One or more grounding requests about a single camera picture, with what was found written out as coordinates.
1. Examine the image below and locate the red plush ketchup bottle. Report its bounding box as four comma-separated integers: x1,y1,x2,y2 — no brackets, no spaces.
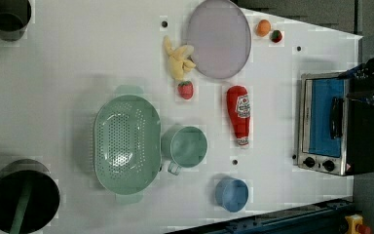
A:
226,86,250,147

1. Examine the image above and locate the green plastic strainer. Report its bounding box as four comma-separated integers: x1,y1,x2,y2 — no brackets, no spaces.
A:
93,85,162,205

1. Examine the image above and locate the silver black toaster oven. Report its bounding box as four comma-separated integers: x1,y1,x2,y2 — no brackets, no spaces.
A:
297,72,374,176

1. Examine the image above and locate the small red toy strawberry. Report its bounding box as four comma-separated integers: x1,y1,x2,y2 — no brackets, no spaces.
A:
271,30,282,43

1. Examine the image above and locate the orange toy fruit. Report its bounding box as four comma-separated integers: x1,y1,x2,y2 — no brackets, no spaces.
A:
256,19,271,37

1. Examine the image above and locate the yellow red clamp tool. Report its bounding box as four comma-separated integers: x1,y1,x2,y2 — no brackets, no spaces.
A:
345,214,372,234

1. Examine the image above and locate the lavender round plate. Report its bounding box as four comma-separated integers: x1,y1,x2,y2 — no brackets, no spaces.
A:
186,0,251,79

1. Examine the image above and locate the blue plastic cup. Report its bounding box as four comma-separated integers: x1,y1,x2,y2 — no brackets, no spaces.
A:
215,176,249,213

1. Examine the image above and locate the red plush strawberry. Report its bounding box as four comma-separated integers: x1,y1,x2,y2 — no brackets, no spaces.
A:
177,81,194,99

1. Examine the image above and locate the yellow plush banana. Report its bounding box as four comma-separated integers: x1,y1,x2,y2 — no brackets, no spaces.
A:
163,35,196,81

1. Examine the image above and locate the green plastic mug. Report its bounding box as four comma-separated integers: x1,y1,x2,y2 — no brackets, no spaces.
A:
161,125,207,176

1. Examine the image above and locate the black cylindrical container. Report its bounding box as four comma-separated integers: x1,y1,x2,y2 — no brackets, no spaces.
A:
0,0,32,41

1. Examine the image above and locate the black pot with green utensil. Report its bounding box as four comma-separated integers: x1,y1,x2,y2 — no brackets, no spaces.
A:
0,159,60,234

